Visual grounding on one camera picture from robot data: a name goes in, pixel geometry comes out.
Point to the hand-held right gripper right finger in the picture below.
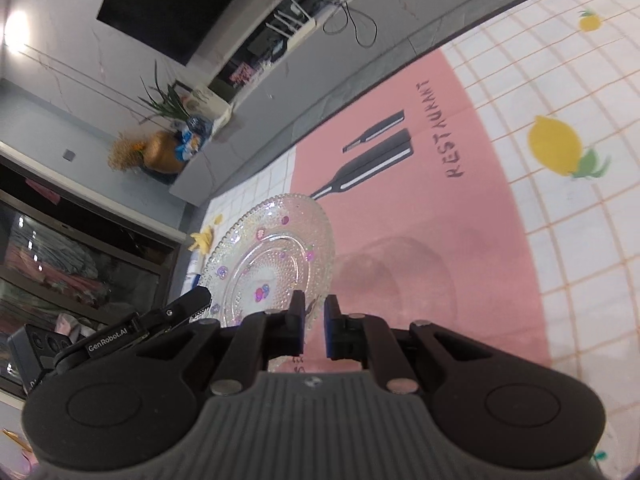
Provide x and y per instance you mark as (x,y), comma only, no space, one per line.
(329,327)

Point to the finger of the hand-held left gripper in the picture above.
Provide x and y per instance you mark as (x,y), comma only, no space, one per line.
(195,302)

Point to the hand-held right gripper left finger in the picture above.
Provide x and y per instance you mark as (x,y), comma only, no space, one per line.
(298,327)

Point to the clear glass plate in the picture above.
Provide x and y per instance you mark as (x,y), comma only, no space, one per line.
(272,255)

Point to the blue and white box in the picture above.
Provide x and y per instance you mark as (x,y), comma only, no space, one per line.
(194,275)

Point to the yellow banana peel toy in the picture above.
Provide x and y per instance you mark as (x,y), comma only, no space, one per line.
(202,240)

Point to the glass sliding door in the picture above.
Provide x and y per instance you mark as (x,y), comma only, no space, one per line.
(75,260)

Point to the pink and lemon-print tablecloth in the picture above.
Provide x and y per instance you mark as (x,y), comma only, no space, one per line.
(450,240)

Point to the gold vase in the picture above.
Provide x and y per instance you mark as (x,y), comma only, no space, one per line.
(162,152)

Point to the blue snack packet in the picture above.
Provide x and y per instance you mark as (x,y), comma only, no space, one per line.
(192,137)

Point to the dried yellow flowers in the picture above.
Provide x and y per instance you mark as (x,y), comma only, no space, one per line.
(125,152)

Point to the grey television stand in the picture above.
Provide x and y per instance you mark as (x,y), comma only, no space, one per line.
(260,110)

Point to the green plant in white pot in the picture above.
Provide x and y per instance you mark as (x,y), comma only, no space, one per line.
(167,97)

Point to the pink printed card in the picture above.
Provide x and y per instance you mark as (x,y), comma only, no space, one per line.
(241,74)

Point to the white router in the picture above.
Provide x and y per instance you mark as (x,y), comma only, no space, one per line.
(292,22)

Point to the black television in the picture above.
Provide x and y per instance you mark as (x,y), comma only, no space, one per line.
(190,5)

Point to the grey wall switch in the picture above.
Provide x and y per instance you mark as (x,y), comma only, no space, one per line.
(69,154)

